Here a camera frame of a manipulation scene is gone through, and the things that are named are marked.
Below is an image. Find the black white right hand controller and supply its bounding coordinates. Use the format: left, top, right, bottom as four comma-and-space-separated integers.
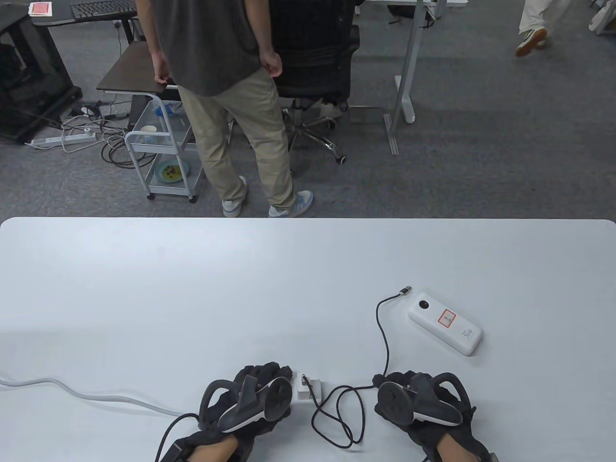
377, 373, 473, 427

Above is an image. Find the black cabinet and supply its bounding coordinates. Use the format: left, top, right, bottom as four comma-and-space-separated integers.
0, 10, 83, 145

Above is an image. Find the black bag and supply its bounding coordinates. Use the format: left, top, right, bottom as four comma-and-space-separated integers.
386, 4, 436, 28

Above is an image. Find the dark brown side table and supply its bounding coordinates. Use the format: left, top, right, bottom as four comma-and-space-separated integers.
96, 40, 181, 93

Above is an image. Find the black charging cable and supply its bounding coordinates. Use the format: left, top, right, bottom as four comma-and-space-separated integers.
311, 286, 413, 449

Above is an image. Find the black office chair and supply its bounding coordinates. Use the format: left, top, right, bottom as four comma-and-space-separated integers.
226, 0, 361, 167

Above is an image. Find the white power bank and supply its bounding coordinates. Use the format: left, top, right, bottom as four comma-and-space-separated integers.
408, 292, 483, 357

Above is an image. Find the person's right forearm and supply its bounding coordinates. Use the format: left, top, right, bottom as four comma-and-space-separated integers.
419, 431, 491, 462

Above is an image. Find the white charger adapter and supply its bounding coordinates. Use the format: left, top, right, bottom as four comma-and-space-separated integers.
296, 372, 322, 401

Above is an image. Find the black white hand controller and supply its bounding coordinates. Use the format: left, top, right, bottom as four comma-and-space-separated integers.
377, 373, 473, 427
200, 375, 293, 433

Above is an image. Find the tangle of floor cables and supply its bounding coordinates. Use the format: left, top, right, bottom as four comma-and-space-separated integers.
60, 94, 145, 169

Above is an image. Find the white power strip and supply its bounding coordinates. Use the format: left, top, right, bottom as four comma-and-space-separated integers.
25, 132, 97, 149

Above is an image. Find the black keyboard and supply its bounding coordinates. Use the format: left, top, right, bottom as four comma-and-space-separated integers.
70, 0, 139, 22

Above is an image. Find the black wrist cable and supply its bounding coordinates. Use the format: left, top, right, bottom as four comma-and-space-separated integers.
155, 413, 199, 462

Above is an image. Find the white rolling cart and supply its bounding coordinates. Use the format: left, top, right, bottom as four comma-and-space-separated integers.
124, 85, 205, 203

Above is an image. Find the person's left hand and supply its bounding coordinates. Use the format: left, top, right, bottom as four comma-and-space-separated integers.
200, 362, 294, 441

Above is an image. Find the person's right hand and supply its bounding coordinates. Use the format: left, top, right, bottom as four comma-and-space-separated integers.
373, 370, 478, 443

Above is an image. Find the green plate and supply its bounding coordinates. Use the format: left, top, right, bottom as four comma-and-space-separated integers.
154, 161, 191, 184

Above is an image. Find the grey cable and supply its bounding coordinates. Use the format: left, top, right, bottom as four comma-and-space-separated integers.
0, 378, 186, 417

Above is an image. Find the white desk leg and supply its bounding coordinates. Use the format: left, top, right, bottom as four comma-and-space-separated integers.
383, 0, 436, 155

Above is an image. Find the person's left forearm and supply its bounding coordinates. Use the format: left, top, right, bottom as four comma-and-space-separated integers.
171, 430, 244, 462

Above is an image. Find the black white left hand controller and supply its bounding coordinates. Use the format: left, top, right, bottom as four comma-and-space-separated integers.
200, 375, 293, 433

